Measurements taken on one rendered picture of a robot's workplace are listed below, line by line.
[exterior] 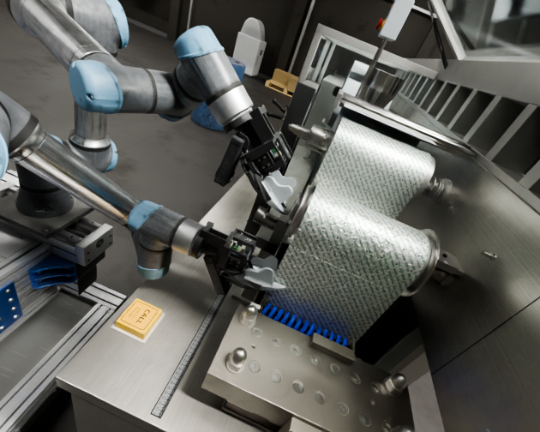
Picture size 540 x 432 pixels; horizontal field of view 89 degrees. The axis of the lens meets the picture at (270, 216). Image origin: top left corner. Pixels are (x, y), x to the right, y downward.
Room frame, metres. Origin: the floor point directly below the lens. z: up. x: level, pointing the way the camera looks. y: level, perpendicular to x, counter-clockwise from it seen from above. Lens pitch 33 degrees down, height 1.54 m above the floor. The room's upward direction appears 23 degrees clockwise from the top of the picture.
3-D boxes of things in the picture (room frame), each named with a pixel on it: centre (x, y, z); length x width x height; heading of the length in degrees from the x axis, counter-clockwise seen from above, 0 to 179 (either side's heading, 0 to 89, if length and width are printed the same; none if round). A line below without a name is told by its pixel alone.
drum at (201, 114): (4.22, 1.43, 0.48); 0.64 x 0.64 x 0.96
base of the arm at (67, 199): (0.64, 0.71, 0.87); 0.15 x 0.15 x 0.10
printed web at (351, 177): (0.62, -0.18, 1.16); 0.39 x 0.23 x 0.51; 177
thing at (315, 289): (0.43, -0.18, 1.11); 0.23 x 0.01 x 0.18; 87
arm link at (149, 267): (0.46, 0.23, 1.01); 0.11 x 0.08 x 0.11; 44
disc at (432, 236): (0.49, -0.31, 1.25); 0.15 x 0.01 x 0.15; 177
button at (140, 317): (0.35, 0.19, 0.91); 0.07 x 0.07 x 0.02; 87
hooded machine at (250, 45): (9.48, 2.52, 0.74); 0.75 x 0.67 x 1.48; 89
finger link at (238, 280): (0.42, 0.00, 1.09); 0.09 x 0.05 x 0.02; 86
